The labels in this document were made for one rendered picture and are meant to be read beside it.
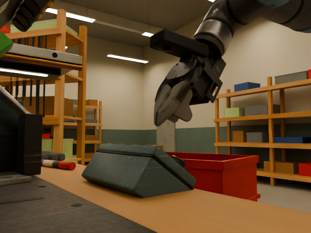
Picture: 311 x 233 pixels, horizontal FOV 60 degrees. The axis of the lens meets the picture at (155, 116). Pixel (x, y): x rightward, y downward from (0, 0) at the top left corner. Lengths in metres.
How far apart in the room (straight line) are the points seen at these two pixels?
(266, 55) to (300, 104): 1.43
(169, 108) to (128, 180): 0.19
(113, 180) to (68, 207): 0.08
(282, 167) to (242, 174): 5.28
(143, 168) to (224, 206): 0.10
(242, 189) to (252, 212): 0.38
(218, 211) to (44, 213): 0.15
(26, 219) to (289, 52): 6.49
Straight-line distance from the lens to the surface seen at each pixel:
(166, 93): 0.50
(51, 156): 0.76
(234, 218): 0.24
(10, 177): 0.47
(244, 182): 0.66
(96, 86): 10.09
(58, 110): 2.90
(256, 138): 6.14
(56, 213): 0.26
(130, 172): 0.32
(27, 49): 0.55
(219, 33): 0.58
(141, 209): 0.26
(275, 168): 5.98
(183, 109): 0.49
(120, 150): 0.37
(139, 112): 10.75
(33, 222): 0.25
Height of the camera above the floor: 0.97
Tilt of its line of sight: 4 degrees up
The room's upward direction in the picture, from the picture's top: straight up
